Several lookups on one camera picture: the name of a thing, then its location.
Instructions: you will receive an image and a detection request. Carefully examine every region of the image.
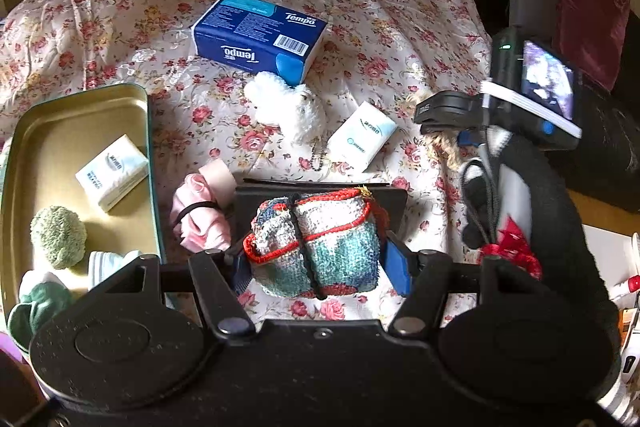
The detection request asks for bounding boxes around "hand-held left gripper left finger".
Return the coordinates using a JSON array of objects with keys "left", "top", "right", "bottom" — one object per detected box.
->
[{"left": 90, "top": 232, "right": 258, "bottom": 339}]

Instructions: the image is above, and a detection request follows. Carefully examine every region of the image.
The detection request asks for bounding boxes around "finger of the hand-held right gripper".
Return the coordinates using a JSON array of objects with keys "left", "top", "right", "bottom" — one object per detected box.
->
[{"left": 414, "top": 91, "right": 490, "bottom": 146}]

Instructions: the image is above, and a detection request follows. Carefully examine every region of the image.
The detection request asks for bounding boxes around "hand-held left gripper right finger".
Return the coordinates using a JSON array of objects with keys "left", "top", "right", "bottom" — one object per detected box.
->
[{"left": 382, "top": 232, "right": 546, "bottom": 341}]

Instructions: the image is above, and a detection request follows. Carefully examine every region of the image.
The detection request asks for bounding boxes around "pink cloth bundle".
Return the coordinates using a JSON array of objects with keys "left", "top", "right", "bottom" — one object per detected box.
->
[{"left": 170, "top": 173, "right": 232, "bottom": 253}]

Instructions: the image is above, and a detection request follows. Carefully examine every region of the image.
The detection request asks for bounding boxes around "knitted red-trimmed cloth bundle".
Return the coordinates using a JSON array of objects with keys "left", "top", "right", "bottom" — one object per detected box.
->
[{"left": 242, "top": 187, "right": 388, "bottom": 300}]

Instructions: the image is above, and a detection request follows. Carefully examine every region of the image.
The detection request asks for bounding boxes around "beige tape roll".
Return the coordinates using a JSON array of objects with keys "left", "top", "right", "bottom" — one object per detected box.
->
[{"left": 197, "top": 159, "right": 236, "bottom": 195}]

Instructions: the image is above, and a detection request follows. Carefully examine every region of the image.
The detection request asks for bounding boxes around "small white tissue pack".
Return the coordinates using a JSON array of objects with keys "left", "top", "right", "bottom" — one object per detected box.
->
[
  {"left": 75, "top": 134, "right": 150, "bottom": 214},
  {"left": 326, "top": 102, "right": 399, "bottom": 172}
]

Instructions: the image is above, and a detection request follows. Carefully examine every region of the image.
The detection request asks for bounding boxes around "green knitted ball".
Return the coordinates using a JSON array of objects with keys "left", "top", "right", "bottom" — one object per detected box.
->
[{"left": 30, "top": 206, "right": 88, "bottom": 270}]

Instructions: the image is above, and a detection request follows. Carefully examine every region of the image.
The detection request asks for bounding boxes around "green and white cloth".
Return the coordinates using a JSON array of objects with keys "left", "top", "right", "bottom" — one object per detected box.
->
[{"left": 7, "top": 271, "right": 76, "bottom": 350}]

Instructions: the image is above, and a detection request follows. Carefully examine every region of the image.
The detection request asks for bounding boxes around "gold metal tin tray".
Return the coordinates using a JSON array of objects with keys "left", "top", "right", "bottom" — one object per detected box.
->
[{"left": 0, "top": 83, "right": 168, "bottom": 338}]

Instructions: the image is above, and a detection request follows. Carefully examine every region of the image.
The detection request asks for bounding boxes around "person's right hand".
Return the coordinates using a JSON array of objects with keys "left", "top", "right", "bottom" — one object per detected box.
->
[{"left": 461, "top": 178, "right": 501, "bottom": 251}]

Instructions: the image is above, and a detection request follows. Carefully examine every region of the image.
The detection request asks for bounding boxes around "maroon pillow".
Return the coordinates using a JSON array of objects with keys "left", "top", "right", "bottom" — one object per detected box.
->
[{"left": 552, "top": 0, "right": 632, "bottom": 92}]

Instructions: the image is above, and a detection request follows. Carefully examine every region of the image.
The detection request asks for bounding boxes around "red ribbon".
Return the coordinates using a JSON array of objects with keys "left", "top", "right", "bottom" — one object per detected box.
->
[{"left": 479, "top": 216, "right": 543, "bottom": 280}]

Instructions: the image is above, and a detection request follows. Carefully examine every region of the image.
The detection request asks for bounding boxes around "dark sofa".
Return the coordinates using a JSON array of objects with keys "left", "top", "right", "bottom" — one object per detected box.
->
[{"left": 460, "top": 0, "right": 640, "bottom": 212}]

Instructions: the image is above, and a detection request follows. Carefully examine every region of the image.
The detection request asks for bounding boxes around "white fluffy plush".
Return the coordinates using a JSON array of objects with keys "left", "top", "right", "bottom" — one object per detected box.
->
[{"left": 243, "top": 71, "right": 327, "bottom": 145}]

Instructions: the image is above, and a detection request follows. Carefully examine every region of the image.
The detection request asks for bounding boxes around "blue tissue pack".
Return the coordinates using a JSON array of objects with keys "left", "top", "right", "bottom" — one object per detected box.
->
[{"left": 192, "top": 0, "right": 329, "bottom": 86}]

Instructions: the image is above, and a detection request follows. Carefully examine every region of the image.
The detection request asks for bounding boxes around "red capped white tube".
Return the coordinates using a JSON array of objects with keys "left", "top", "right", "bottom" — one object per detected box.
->
[{"left": 611, "top": 274, "right": 640, "bottom": 297}]

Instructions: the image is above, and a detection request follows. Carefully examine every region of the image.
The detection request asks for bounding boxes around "white plastic device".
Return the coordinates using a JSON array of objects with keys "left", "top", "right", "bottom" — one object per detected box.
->
[{"left": 597, "top": 347, "right": 640, "bottom": 423}]

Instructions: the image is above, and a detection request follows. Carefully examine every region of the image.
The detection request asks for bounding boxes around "black hair tie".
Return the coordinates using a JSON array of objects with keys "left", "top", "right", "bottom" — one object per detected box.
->
[{"left": 170, "top": 201, "right": 222, "bottom": 228}]

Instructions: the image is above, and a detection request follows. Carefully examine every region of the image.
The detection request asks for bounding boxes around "small bead chain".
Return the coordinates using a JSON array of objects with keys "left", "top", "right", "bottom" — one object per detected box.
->
[{"left": 299, "top": 144, "right": 323, "bottom": 170}]

